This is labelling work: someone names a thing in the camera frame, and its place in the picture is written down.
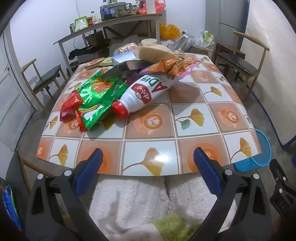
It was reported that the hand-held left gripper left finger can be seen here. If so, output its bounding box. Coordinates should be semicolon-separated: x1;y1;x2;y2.
25;148;109;241

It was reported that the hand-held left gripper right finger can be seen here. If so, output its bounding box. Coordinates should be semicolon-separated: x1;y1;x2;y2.
193;147;272;241

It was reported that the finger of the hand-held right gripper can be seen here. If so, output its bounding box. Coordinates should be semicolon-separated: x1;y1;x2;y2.
269;159;296;215

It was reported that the blue mesh basket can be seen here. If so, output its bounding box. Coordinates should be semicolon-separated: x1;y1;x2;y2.
233;129;271;172

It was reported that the green and red snack bag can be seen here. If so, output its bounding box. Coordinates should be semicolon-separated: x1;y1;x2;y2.
60;70;129;132

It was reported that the white bottle with red cap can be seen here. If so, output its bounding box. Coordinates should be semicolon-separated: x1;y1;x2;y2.
111;74;179;120

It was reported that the black cable box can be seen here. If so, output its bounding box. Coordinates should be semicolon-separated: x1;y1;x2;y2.
102;59;148;81

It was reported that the orange and purple snack bag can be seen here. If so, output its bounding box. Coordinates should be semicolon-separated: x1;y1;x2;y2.
126;58;205;87

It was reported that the blue snack packet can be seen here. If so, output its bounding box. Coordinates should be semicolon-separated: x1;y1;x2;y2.
2;185;22;232

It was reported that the wooden chair with dark seat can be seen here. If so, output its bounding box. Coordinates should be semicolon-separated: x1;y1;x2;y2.
20;58;67;114
215;31;270;101

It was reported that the white door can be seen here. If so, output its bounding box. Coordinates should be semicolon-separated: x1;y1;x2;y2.
0;30;36;160

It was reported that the gold snack packet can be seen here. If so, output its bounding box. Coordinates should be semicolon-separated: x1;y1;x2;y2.
85;57;114;69

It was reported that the light blue box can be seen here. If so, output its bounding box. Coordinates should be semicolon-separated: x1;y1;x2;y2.
111;51;137;64

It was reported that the black cloth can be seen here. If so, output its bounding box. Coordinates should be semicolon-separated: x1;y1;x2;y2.
69;45;109;61

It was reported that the cardboard box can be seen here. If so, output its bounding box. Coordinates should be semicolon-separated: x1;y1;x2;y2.
188;46;210;56

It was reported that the white cloth glove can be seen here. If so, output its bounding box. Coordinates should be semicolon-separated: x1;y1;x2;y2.
138;42;184;62

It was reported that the white green plastic bag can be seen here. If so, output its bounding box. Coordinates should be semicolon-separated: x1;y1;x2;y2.
196;30;214;49

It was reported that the beige sack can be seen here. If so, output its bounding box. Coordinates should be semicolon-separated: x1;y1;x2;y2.
114;35;144;47

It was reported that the yellow plastic bag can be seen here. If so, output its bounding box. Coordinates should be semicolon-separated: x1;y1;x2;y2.
159;23;181;39

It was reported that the wooden side table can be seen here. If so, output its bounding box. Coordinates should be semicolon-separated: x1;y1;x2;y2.
53;13;163;75

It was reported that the green packet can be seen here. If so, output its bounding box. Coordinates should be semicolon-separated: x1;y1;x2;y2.
74;17;88;32

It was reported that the grey fridge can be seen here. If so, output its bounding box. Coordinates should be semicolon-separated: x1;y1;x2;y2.
218;0;249;33

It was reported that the dark soda bottle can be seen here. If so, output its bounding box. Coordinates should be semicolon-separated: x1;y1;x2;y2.
102;0;110;21

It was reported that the red plastic bag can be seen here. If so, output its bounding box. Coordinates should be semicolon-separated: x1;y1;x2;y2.
140;0;166;15

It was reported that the white paper roll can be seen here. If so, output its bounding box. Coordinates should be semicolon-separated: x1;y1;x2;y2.
145;0;156;14

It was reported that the blue cable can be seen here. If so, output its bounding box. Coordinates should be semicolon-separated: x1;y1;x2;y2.
252;92;296;147

